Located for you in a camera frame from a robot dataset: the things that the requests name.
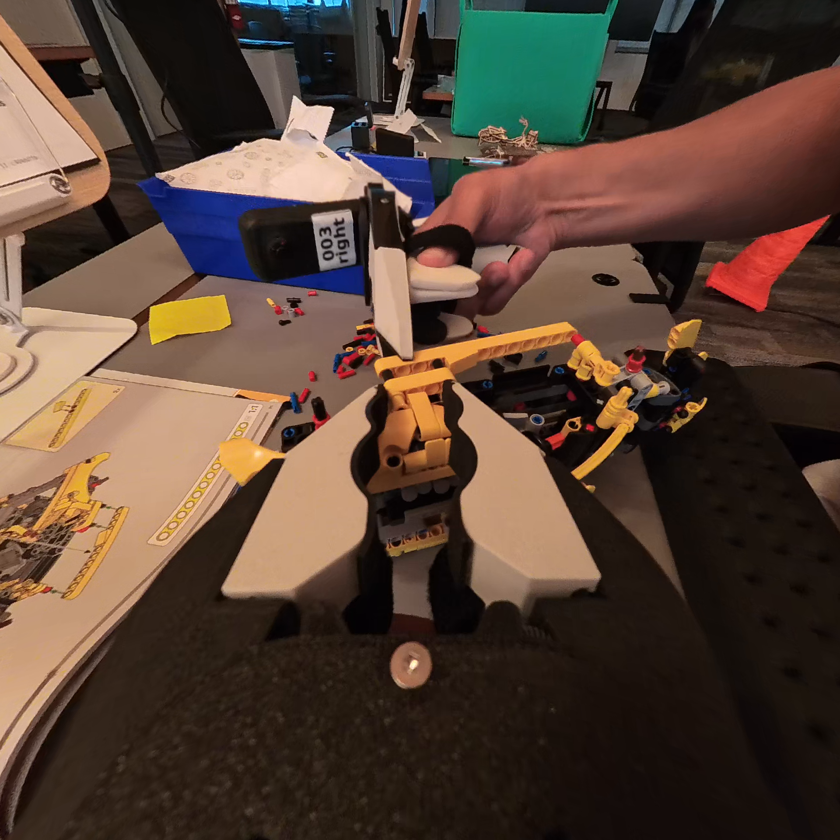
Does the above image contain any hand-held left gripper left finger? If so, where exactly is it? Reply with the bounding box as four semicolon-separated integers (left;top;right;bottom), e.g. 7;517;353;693
222;384;395;634

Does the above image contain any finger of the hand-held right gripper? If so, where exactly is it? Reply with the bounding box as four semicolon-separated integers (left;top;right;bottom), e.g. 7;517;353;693
367;246;416;362

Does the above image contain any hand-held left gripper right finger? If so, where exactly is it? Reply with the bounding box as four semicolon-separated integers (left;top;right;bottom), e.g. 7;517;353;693
430;381;602;634

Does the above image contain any yellow brick car model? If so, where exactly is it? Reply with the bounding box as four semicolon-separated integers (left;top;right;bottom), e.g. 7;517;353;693
218;320;710;559

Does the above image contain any person's right forearm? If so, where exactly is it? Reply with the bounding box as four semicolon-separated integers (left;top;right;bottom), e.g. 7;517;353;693
545;62;840;253

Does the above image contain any grey desk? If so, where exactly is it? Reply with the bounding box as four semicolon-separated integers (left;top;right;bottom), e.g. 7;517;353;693
20;115;683;592

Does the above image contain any person's right hand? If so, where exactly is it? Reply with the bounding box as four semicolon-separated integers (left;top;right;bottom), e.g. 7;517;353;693
416;156;572;318

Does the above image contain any small group of brick pins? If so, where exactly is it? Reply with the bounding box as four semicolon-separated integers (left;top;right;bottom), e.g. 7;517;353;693
266;289;319;327

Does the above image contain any large pile of brick pins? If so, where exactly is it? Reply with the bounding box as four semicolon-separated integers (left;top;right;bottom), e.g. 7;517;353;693
289;322;383;411

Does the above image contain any blue plastic bin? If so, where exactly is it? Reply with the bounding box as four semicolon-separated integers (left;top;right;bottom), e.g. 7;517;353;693
138;151;434;296

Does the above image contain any white crumpled paper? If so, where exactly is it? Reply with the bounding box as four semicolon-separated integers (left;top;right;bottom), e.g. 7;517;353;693
157;97;414;214

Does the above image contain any yellow sticky note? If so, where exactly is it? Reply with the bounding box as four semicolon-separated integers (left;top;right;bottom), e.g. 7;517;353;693
149;295;232;345

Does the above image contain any open instruction booklet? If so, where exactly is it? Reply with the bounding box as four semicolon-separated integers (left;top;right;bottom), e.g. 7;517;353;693
0;369;290;788

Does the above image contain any small wooden skeleton model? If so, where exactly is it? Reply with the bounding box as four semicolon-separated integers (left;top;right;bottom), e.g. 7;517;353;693
478;118;540;158

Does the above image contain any white document stand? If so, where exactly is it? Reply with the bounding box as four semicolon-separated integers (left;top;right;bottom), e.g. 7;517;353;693
0;16;111;231

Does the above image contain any green box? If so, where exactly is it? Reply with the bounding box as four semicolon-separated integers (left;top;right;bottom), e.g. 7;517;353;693
451;0;618;145

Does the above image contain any black office chair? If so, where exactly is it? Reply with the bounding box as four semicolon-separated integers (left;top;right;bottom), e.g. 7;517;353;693
630;243;706;312

